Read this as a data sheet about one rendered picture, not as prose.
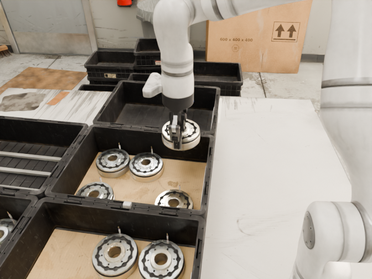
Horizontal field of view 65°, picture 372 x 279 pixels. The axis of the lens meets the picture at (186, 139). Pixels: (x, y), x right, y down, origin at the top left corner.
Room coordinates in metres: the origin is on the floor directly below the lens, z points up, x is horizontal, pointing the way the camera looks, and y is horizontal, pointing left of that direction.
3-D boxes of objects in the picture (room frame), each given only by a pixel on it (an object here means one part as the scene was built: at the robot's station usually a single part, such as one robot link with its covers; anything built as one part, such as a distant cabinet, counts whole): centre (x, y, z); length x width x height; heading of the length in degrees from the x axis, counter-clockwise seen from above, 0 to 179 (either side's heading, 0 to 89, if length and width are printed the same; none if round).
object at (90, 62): (2.28, 0.59, 0.31); 0.40 x 0.30 x 0.34; 86
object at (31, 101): (1.26, 0.83, 0.71); 0.22 x 0.19 x 0.01; 86
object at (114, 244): (0.35, 0.16, 0.86); 0.05 x 0.05 x 0.01
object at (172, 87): (0.60, 0.04, 1.17); 0.11 x 0.09 x 0.06; 81
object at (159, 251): (0.34, 0.06, 0.86); 0.05 x 0.05 x 0.01
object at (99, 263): (0.35, 0.16, 0.86); 0.10 x 0.10 x 0.01
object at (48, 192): (0.58, 0.13, 0.92); 0.40 x 0.30 x 0.02; 82
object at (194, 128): (0.63, 0.01, 1.00); 0.10 x 0.10 x 0.01
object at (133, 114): (0.88, 0.09, 0.87); 0.40 x 0.30 x 0.11; 82
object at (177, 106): (0.60, 0.02, 1.10); 0.08 x 0.08 x 0.09
